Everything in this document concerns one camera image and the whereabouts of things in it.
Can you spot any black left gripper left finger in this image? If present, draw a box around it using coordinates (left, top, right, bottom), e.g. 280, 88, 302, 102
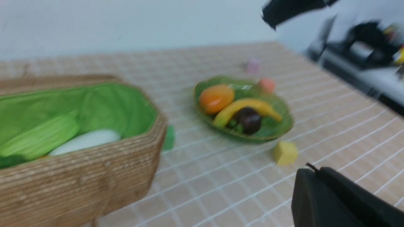
262, 0, 337, 30

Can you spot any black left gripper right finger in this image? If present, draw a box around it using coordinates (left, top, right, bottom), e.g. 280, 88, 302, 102
291, 163, 404, 227

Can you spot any orange yellow toy mango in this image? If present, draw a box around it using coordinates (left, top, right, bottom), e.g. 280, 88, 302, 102
198, 84, 235, 115

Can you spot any dark purple toy mangosteen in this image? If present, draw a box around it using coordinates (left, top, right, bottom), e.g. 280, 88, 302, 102
226, 107, 262, 135

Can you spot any yellow toy banana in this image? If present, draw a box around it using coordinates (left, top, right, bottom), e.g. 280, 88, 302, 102
213, 98, 282, 128

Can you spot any white toy radish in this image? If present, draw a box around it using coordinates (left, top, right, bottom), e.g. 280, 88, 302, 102
48, 130, 121, 156

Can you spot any green toy bitter gourd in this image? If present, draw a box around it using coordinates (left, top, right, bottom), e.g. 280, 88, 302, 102
0, 115, 80, 161

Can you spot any yellow foam cube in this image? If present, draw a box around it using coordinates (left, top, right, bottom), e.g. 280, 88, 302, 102
273, 141, 299, 166

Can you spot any pink lilac foam cube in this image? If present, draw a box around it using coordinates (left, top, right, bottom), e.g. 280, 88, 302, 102
246, 58, 261, 74

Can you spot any orange pink foam cube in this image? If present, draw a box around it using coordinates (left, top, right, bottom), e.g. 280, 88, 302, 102
258, 79, 276, 93

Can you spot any green glass leaf plate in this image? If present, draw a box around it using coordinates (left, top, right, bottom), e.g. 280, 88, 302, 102
193, 75, 294, 143

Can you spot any blurred background equipment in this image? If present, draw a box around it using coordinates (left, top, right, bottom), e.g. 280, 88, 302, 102
306, 13, 403, 115

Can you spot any green foam cube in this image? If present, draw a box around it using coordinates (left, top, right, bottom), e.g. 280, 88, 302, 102
163, 125, 175, 151

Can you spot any woven wicker basket green lining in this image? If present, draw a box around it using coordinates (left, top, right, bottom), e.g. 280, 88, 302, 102
0, 80, 168, 227

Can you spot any woven wicker basket lid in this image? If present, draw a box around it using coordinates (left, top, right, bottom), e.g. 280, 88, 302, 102
0, 63, 124, 96

